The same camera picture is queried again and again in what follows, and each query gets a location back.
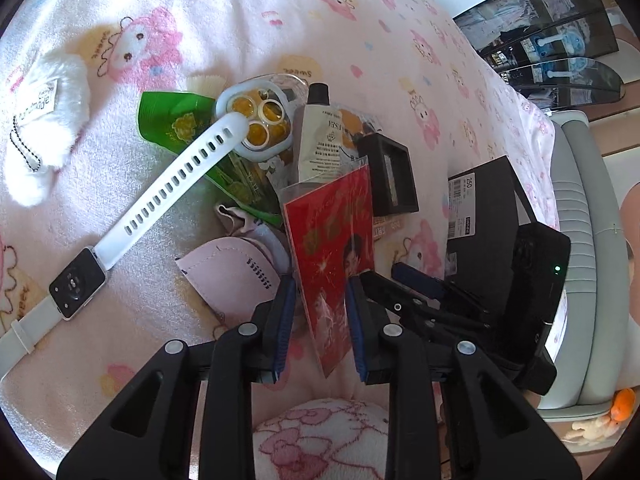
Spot white case yellow rings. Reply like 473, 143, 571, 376
214, 79, 295, 164

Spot dark glass display cabinet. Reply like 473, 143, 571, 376
454, 0, 624, 110

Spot dark cardboard storage box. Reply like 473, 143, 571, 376
445, 156, 536, 290

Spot red photo card envelope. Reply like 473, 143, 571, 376
280, 164, 374, 376

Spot grey padded headboard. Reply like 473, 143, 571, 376
538, 110, 629, 422

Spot white plush keychain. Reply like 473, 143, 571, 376
1, 50, 90, 208

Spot orange printed card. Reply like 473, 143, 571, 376
373, 214, 405, 240

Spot cream tube black cap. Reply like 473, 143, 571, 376
294, 82, 344, 183

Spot white smart watch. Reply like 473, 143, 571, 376
1, 112, 250, 376

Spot green snack packet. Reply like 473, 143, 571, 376
138, 90, 284, 229

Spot pink face mask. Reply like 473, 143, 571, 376
176, 236, 280, 328

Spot pink cartoon bed quilt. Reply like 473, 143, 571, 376
1, 0, 559, 472

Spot small black frame box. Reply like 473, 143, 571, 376
356, 133, 419, 217

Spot orange plush toy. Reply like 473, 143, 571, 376
562, 388, 636, 445

